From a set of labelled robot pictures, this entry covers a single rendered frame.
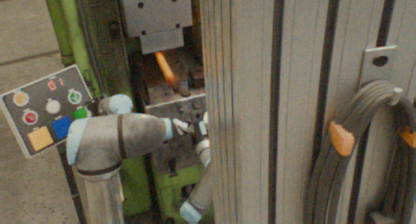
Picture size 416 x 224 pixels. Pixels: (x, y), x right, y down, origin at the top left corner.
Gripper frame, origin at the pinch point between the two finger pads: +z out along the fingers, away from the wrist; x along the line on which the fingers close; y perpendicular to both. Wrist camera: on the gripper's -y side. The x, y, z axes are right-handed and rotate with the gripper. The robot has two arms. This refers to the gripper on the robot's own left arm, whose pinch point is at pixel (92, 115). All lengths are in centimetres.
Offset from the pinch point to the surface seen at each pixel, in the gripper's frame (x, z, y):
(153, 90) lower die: -37.7, 12.3, -3.8
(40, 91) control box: 12.0, 10.4, 17.7
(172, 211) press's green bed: -36, 48, -75
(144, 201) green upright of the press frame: -31, 71, -69
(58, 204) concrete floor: 6, 117, -54
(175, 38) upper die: -50, -5, 15
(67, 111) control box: 5.5, 10.4, 5.6
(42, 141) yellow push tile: 20.1, 9.6, -1.3
